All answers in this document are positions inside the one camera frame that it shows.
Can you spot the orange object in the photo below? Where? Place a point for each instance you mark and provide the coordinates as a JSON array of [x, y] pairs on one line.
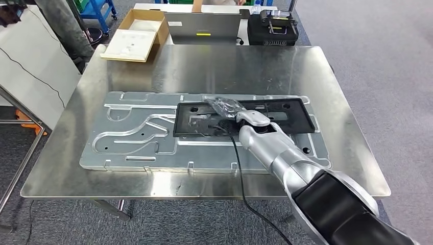
[[30, 128]]

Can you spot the blue metal cart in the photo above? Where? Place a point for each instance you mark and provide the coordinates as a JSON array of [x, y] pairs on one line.
[[98, 8]]

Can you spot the black plastic plate part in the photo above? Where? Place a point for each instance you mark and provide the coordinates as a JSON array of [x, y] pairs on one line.
[[297, 118]]

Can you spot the stainless steel table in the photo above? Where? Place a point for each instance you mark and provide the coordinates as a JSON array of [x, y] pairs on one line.
[[23, 166]]

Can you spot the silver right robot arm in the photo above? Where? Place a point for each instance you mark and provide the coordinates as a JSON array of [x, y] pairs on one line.
[[277, 148]]

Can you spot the white cabinet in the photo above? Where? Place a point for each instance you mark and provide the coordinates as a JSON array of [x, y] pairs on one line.
[[40, 44]]

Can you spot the black electronic device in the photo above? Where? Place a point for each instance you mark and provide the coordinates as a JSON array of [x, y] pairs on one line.
[[11, 13]]

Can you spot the black carry case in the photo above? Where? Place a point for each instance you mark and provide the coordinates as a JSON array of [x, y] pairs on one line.
[[257, 33]]

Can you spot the stamped metal panel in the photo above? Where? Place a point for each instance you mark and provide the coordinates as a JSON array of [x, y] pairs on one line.
[[135, 152]]

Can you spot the clear water bottle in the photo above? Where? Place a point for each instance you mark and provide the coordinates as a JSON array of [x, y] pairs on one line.
[[257, 8]]

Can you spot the brown cardboard box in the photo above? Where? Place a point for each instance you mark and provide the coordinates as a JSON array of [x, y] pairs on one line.
[[142, 14]]

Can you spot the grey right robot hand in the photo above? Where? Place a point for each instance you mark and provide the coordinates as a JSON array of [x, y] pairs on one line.
[[226, 107]]

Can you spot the stainless steel workbench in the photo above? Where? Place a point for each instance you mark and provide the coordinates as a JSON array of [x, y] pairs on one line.
[[220, 67]]

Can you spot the black bin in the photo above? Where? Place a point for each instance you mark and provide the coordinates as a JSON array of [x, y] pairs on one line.
[[94, 35]]

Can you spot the grey laptop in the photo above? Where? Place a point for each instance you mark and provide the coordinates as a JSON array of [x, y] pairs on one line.
[[203, 25]]

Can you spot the green crate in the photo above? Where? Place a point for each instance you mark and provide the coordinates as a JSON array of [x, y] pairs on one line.
[[81, 4]]

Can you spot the white foam insert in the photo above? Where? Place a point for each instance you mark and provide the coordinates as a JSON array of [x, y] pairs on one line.
[[130, 44]]

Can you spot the black and yellow device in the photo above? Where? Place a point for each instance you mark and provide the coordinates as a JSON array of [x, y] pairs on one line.
[[277, 17]]

